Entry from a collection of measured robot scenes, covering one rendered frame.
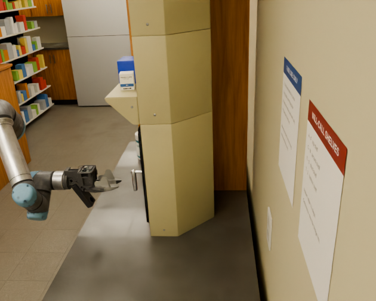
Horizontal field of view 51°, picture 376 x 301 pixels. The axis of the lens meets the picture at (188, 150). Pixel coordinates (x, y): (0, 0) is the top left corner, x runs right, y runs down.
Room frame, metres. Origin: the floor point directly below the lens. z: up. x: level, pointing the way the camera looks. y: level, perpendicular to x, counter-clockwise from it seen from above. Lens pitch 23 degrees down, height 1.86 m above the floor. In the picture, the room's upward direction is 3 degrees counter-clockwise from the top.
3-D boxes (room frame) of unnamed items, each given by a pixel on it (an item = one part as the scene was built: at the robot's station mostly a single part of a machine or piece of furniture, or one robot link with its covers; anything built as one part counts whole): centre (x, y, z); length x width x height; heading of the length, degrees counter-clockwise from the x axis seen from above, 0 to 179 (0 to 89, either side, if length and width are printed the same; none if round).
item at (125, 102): (1.46, 0.21, 1.46); 0.32 x 0.12 x 0.10; 175
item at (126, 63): (1.54, 0.20, 1.55); 0.10 x 0.10 x 0.09; 85
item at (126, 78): (1.42, 0.21, 1.54); 0.05 x 0.05 x 0.06; 2
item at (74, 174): (1.37, 0.42, 1.17); 0.12 x 0.08 x 0.09; 85
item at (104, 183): (1.33, 0.32, 1.17); 0.09 x 0.03 x 0.06; 74
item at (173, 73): (1.45, 0.02, 1.32); 0.32 x 0.25 x 0.77; 175
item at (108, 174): (1.39, 0.32, 1.17); 0.09 x 0.03 x 0.06; 95
